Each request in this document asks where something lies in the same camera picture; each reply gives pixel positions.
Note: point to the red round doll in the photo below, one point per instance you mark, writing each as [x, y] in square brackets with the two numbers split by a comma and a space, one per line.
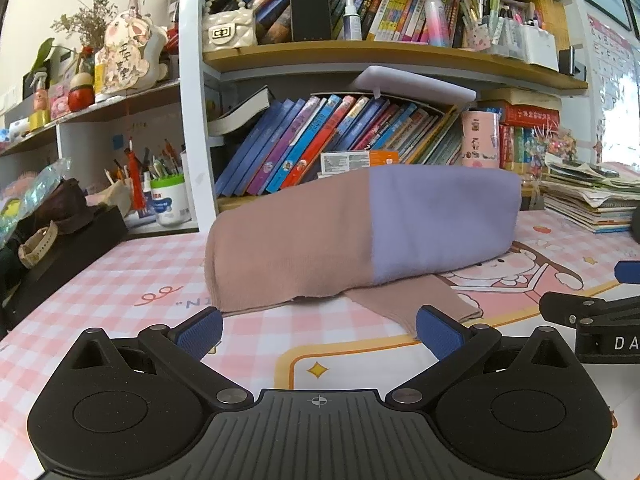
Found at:
[81, 95]

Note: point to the white spray bottle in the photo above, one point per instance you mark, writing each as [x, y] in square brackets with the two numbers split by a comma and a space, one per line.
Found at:
[352, 22]

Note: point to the stack of magazines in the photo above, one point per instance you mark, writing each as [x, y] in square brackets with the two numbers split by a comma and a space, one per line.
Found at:
[585, 195]

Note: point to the dried flower bunch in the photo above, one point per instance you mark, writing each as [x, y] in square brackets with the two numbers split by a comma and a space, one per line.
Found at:
[85, 20]

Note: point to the pink and blue bottle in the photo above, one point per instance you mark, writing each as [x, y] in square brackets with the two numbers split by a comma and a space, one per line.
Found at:
[437, 20]

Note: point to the white and wooden bookshelf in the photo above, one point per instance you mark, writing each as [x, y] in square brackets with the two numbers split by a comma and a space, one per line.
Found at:
[350, 52]

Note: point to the black upright box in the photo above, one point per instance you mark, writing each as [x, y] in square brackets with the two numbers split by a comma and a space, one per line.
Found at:
[310, 10]

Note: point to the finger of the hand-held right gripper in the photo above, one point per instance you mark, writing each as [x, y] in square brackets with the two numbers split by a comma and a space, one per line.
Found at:
[629, 272]
[570, 305]

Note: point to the orange and white box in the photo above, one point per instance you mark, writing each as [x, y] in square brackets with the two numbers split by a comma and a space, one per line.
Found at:
[350, 162]

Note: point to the white jar with pens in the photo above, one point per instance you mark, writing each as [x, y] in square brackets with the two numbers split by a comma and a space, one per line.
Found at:
[170, 202]

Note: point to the colourful bead ornament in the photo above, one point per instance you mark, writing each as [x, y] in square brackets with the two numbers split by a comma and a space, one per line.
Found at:
[555, 142]

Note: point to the black case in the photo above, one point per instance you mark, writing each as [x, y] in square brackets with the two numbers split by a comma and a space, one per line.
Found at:
[75, 260]

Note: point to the clear plastic bag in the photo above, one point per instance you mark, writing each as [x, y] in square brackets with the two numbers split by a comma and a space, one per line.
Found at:
[30, 195]

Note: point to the row of upright colourful books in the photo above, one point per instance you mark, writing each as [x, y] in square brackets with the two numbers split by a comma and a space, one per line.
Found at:
[390, 5]

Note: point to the row of slanted children's books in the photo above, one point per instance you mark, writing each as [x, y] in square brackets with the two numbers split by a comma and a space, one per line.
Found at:
[310, 145]

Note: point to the red thick books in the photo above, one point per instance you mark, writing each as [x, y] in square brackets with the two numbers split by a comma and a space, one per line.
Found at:
[530, 115]

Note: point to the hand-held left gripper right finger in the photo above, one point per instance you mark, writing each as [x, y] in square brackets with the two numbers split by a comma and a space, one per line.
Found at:
[440, 334]

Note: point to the white quilted handbag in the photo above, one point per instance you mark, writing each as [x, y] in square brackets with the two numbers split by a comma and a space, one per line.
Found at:
[230, 30]

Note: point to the white tablet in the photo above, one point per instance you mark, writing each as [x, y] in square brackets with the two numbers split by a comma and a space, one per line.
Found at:
[410, 85]

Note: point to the small black device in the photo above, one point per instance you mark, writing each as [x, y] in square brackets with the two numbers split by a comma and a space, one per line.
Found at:
[570, 62]

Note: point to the beige wristwatch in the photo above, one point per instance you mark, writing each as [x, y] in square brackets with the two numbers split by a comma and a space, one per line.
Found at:
[37, 245]

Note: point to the pink spray bottle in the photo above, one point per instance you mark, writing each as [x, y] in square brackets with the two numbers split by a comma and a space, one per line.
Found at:
[40, 97]

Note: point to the rabbit plush ornament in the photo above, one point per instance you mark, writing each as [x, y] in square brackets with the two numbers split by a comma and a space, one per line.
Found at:
[127, 55]

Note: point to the red marker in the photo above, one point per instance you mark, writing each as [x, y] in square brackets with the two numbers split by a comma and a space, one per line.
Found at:
[135, 180]

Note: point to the pink printed tumbler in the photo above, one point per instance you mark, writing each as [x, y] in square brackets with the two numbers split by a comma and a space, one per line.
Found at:
[480, 140]

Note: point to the brown cloth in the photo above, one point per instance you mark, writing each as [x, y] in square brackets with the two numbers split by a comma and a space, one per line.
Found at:
[65, 205]

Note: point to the white pen organizer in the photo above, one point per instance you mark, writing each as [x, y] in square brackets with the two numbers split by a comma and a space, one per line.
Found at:
[540, 50]

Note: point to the pink checkered table mat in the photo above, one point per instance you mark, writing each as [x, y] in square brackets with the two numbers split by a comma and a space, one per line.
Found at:
[125, 280]

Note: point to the red ant wall sticker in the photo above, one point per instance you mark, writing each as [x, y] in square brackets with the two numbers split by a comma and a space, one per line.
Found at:
[598, 149]

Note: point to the dark rounded object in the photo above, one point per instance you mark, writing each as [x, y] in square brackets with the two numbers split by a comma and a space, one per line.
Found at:
[636, 225]

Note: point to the wall calendar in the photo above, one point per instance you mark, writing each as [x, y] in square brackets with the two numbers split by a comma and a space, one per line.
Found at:
[615, 60]

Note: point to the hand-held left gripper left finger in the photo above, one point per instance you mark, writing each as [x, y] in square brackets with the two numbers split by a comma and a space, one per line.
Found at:
[200, 334]

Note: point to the thick black book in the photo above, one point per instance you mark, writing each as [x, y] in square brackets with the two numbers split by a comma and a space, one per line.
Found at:
[240, 112]

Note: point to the brown and purple sweater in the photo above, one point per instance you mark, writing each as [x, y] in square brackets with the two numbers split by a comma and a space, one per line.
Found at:
[300, 240]

